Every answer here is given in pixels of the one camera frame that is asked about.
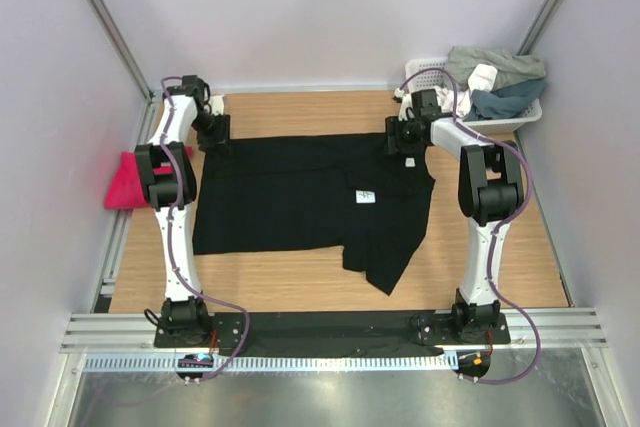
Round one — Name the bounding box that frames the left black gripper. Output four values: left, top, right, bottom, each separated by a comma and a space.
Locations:
191, 112, 232, 159

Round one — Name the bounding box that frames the black t shirt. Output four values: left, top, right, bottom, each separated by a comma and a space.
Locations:
193, 133, 435, 294

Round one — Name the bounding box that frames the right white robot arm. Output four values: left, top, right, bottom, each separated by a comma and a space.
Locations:
385, 89, 525, 345

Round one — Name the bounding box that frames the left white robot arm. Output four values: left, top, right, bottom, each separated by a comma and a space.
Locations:
134, 75, 231, 348

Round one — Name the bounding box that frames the white t shirt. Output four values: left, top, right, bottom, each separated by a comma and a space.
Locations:
435, 64, 498, 119

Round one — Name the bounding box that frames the teal blue t shirt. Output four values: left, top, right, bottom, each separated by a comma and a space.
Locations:
466, 79, 547, 121

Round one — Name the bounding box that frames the folded pink t shirt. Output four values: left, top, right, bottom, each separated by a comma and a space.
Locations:
103, 145, 173, 210

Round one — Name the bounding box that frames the grey t shirt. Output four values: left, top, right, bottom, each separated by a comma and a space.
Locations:
445, 46, 547, 89

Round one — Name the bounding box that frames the white laundry basket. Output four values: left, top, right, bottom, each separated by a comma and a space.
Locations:
404, 57, 542, 135

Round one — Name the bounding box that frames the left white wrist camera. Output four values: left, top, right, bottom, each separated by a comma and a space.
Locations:
205, 94, 226, 116

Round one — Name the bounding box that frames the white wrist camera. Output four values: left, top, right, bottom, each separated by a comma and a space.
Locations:
393, 88, 415, 121
205, 94, 226, 116

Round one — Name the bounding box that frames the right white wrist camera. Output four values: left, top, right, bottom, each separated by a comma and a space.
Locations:
393, 88, 415, 121

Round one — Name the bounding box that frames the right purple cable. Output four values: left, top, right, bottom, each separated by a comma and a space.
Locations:
397, 66, 542, 387

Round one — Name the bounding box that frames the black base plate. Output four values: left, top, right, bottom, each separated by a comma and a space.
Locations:
153, 309, 511, 359

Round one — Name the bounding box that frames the aluminium frame rail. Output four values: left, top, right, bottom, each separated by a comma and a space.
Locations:
61, 308, 606, 357

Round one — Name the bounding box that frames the slotted cable duct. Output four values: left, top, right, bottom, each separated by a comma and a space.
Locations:
84, 352, 458, 374

